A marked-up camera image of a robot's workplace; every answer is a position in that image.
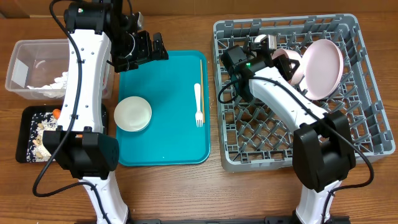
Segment white paper cup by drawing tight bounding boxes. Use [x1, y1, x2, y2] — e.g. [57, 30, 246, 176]
[254, 34, 268, 45]

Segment large white plate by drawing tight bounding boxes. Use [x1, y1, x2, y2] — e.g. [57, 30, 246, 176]
[299, 39, 343, 100]

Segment wooden chopstick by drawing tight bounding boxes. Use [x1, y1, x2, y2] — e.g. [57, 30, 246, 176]
[200, 59, 205, 124]

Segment white bowl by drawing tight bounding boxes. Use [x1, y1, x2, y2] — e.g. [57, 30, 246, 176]
[114, 96, 152, 132]

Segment white plastic fork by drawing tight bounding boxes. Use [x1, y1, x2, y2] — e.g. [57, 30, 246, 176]
[194, 83, 203, 128]

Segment white napkin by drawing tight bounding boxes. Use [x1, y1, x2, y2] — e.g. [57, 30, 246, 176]
[27, 72, 68, 98]

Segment orange carrot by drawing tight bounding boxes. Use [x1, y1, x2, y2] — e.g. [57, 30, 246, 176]
[52, 109, 61, 119]

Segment peanuts and rice leftovers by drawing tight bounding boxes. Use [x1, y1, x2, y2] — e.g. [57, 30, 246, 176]
[26, 112, 59, 162]

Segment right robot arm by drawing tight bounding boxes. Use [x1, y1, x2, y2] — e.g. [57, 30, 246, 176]
[221, 39, 356, 223]

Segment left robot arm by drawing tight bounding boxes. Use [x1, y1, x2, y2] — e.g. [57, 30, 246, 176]
[42, 0, 169, 223]

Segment grey dishwasher rack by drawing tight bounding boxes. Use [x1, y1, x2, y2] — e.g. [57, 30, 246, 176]
[212, 14, 396, 172]

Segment teal serving tray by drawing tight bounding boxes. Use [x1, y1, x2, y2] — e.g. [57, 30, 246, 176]
[116, 50, 211, 166]

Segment clear plastic bin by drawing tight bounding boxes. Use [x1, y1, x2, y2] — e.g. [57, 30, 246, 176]
[5, 39, 116, 101]

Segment black tray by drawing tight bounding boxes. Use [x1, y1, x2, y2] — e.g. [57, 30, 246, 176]
[15, 104, 109, 164]

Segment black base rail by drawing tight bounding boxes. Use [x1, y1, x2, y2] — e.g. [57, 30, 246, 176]
[126, 216, 351, 224]

